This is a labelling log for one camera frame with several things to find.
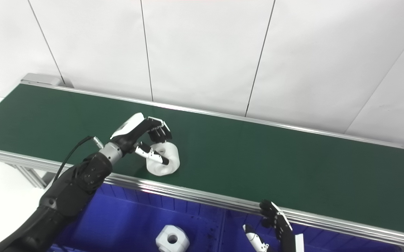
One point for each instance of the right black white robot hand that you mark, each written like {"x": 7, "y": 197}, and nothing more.
{"x": 284, "y": 231}

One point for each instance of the white round plastic part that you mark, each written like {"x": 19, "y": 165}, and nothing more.
{"x": 169, "y": 162}

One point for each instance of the aluminium conveyor support leg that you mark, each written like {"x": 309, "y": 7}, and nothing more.
{"x": 30, "y": 176}

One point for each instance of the white octagonal plastic part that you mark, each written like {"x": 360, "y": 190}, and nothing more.
{"x": 172, "y": 238}

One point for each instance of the blue plastic bin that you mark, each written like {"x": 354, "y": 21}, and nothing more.
{"x": 125, "y": 224}
{"x": 328, "y": 241}

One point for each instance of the green conveyor belt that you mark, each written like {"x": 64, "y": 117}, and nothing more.
{"x": 258, "y": 164}

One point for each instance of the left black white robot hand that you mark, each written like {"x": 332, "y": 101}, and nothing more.
{"x": 133, "y": 133}

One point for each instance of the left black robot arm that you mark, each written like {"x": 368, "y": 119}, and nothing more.
{"x": 69, "y": 192}

